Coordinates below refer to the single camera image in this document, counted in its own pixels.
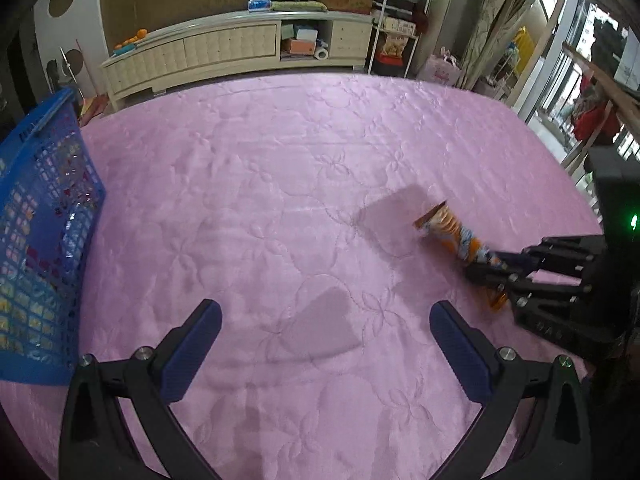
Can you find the oranges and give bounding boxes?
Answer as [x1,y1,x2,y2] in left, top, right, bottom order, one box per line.
[114,29,148,51]

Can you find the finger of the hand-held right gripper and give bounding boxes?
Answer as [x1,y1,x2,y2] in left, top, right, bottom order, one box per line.
[465,266,592,311]
[492,235,606,271]

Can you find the standing mirror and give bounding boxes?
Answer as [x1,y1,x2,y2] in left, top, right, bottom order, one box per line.
[475,0,566,111]

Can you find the orange snack packet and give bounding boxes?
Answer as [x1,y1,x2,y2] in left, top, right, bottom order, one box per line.
[412,201,511,313]

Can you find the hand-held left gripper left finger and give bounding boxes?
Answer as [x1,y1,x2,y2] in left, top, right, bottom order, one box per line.
[59,299,223,480]

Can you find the pink quilted blanket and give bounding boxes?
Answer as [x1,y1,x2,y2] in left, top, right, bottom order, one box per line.
[0,74,603,480]

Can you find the blue plastic basket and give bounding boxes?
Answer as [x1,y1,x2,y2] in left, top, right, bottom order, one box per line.
[0,87,107,386]

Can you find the white shelf rack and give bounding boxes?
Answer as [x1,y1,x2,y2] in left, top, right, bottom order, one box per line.
[365,0,433,78]

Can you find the assorted snack packets pile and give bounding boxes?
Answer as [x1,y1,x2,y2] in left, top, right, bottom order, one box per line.
[0,145,101,356]

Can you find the silver tower air conditioner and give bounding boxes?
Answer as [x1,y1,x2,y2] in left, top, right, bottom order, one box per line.
[425,0,473,61]

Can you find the pink bag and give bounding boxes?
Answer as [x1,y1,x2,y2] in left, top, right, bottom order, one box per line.
[417,47,462,86]

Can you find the mop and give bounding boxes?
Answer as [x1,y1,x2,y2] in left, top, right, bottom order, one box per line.
[60,47,83,101]

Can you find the patterned curtain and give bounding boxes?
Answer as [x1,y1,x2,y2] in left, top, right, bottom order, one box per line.
[460,0,531,91]

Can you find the red clothes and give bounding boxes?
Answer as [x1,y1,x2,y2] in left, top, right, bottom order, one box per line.
[572,75,621,143]

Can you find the green folded cloth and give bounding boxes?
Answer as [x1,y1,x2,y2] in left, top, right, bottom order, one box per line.
[270,0,328,12]

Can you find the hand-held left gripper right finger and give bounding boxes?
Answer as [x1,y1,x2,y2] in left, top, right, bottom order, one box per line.
[429,300,596,480]

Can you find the wooden drying rack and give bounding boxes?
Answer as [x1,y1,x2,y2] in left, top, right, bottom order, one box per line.
[560,42,640,181]

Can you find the cream tv cabinet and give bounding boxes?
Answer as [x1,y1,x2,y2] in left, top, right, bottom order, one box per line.
[100,10,376,111]

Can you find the glass sliding door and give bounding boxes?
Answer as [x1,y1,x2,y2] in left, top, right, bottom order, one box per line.
[530,0,640,126]

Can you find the pink broom and dustpan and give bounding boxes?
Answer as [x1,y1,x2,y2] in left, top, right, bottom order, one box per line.
[77,94,108,126]

